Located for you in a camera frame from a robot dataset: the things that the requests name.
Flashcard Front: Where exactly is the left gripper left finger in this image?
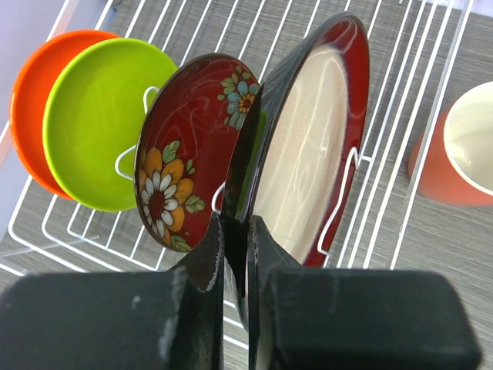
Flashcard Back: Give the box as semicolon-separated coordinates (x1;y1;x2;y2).
1;214;224;369

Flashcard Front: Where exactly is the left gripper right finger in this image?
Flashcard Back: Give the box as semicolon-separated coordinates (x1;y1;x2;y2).
247;217;482;369

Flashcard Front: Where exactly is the large red cream plate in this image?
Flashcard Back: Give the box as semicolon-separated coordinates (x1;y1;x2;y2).
222;11;371;332

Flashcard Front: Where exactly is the red floral small plate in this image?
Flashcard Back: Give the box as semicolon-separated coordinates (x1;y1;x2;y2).
134;53;260;253

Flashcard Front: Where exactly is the orange mug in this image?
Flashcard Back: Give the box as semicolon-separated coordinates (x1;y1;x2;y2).
418;82;492;206

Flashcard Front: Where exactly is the green plate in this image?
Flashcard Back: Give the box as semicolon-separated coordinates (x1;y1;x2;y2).
42;38;177;212

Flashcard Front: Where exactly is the orange plate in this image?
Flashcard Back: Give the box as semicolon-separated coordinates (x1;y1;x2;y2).
8;29;116;199

